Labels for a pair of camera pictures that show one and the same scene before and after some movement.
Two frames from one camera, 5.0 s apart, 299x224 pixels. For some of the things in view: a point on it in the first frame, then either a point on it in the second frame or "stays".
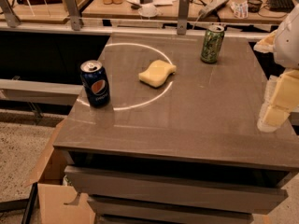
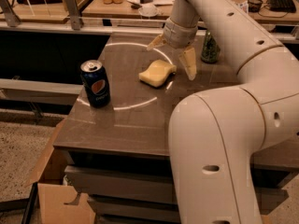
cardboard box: (53, 192) stays
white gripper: (289, 44) to (178, 34)
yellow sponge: (156, 74) stays
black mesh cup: (253, 5) stays
